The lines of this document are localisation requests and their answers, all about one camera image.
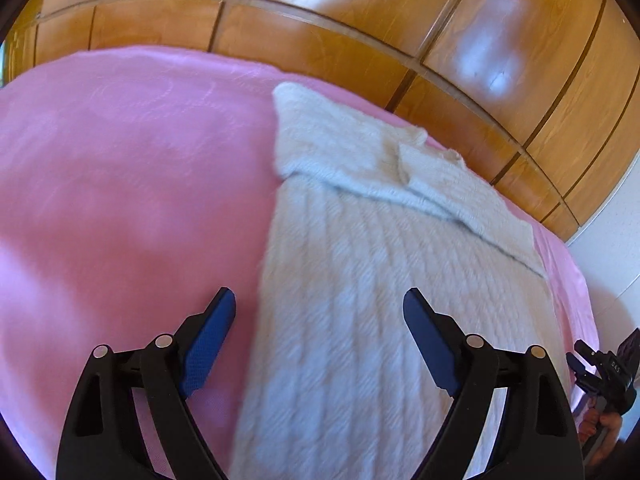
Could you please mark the person's right hand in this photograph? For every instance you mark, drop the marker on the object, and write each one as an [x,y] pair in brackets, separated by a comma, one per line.
[607,422]

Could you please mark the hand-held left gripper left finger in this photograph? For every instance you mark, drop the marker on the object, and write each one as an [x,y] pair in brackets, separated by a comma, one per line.
[207,350]

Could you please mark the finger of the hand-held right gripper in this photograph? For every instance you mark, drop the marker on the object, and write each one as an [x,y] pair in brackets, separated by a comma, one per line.
[582,372]
[590,352]

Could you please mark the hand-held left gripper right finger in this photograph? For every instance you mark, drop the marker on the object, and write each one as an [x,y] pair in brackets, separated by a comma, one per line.
[430,350]

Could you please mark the pink blanket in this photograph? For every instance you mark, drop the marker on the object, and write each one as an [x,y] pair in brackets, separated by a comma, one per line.
[125,185]

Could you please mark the glossy wooden wardrobe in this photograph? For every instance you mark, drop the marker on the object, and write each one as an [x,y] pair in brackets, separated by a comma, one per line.
[350,10]

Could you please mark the cream knitted sweater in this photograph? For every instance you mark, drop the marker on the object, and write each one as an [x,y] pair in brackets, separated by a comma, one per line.
[350,270]

